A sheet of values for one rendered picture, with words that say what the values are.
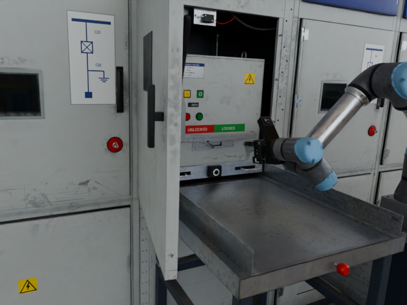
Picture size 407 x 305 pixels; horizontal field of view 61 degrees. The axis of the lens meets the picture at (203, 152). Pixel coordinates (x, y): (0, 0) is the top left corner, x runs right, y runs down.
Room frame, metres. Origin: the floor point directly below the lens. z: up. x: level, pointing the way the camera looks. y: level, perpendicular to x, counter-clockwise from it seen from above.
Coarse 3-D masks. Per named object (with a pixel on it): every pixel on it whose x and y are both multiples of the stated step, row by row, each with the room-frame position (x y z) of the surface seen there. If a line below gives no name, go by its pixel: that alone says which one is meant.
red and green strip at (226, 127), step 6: (186, 126) 1.46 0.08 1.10; (192, 126) 1.47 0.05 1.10; (198, 126) 1.48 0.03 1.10; (204, 126) 1.50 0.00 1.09; (210, 126) 1.51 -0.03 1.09; (216, 126) 1.52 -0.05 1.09; (222, 126) 1.54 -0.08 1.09; (228, 126) 1.55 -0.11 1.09; (234, 126) 1.57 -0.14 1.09; (240, 126) 1.58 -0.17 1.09; (186, 132) 1.46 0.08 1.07; (192, 132) 1.47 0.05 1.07; (198, 132) 1.48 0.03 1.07; (204, 132) 1.50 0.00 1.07; (210, 132) 1.51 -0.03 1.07; (216, 132) 1.53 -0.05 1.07
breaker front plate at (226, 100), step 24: (216, 72) 1.52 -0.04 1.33; (240, 72) 1.58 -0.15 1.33; (192, 96) 1.47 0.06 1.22; (216, 96) 1.52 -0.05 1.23; (240, 96) 1.58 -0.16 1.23; (192, 120) 1.47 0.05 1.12; (216, 120) 1.52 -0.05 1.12; (240, 120) 1.58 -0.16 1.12; (192, 144) 1.47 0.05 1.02; (240, 144) 1.59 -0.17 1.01
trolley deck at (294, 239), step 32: (192, 192) 1.34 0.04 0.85; (224, 192) 1.36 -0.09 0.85; (256, 192) 1.37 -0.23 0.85; (288, 192) 1.39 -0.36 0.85; (192, 224) 1.04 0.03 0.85; (224, 224) 1.05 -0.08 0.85; (256, 224) 1.06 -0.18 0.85; (288, 224) 1.07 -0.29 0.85; (320, 224) 1.08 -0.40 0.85; (352, 224) 1.09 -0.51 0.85; (224, 256) 0.84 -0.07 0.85; (256, 256) 0.85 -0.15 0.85; (288, 256) 0.85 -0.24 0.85; (320, 256) 0.86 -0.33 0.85; (352, 256) 0.91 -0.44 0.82; (384, 256) 0.97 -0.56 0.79; (256, 288) 0.76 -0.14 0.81
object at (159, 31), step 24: (144, 0) 1.10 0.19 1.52; (168, 0) 0.73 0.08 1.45; (144, 24) 1.10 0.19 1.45; (168, 24) 0.73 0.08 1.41; (144, 48) 1.08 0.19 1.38; (168, 48) 0.73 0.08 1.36; (144, 72) 1.08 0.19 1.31; (168, 72) 0.73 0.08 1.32; (144, 96) 1.10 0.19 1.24; (168, 96) 0.73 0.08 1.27; (144, 120) 1.10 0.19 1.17; (168, 120) 0.73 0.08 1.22; (144, 144) 1.10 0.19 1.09; (168, 144) 0.73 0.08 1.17; (144, 168) 1.10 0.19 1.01; (168, 168) 0.73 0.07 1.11; (144, 192) 1.10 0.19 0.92; (168, 192) 0.73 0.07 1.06; (144, 216) 1.10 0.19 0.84; (168, 216) 0.73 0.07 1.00; (168, 240) 0.73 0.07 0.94; (168, 264) 0.73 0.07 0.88
